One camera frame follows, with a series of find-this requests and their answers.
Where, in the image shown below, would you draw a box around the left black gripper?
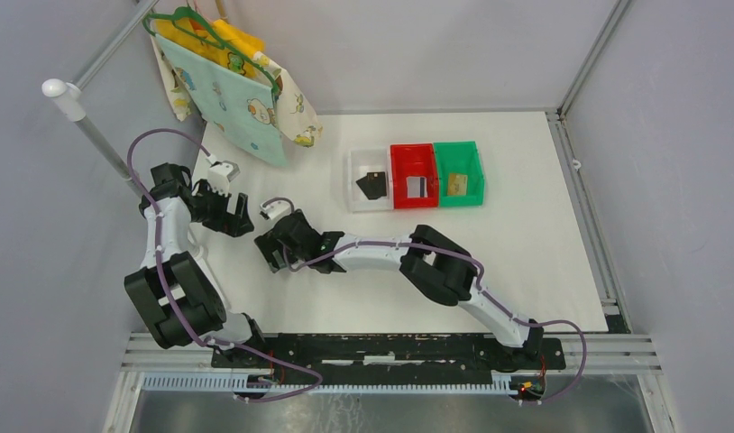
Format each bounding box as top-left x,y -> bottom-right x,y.
190,180 -> 253,238

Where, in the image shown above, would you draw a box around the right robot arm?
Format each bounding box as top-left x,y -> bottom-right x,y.
254,210 -> 544,368

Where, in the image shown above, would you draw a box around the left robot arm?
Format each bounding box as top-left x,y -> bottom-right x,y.
124,163 -> 268,368

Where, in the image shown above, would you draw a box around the black card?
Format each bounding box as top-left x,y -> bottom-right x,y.
355,171 -> 388,200

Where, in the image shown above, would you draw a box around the white grey card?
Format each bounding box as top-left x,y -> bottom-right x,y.
407,176 -> 428,198

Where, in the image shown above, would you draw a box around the gold card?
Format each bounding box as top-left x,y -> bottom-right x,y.
446,173 -> 468,197

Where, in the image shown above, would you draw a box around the white plastic bin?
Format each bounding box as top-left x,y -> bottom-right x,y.
345,148 -> 394,213

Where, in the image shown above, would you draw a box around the light blue printed cloth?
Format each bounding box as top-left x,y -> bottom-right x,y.
155,35 -> 288,167

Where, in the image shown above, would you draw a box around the cream printed cloth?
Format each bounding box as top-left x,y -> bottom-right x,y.
152,37 -> 323,148

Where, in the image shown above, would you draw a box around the red plastic bin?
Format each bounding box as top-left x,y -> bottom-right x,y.
390,143 -> 439,209

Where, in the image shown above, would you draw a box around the green clothes hanger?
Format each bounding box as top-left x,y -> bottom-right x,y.
142,5 -> 282,99

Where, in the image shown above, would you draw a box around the yellow cloth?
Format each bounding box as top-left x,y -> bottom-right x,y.
156,17 -> 267,82

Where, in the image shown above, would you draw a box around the green plastic bin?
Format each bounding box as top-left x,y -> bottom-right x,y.
433,141 -> 486,207

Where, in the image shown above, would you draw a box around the white clothes rack pole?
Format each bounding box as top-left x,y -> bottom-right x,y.
41,78 -> 141,198

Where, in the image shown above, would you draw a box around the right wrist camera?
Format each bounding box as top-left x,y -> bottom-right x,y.
260,200 -> 295,221

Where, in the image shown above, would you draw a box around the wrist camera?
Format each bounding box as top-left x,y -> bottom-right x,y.
260,200 -> 295,221
206,161 -> 240,197

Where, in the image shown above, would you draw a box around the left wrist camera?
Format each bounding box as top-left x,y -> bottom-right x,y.
206,161 -> 240,197

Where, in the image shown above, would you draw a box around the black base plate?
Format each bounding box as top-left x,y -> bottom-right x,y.
211,333 -> 566,385

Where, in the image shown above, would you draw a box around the white slotted cable duct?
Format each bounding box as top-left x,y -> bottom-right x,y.
141,371 -> 515,396

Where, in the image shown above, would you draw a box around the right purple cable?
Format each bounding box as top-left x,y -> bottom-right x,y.
263,197 -> 588,405

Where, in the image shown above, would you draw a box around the aluminium frame rail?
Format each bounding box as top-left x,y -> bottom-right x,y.
122,333 -> 663,375

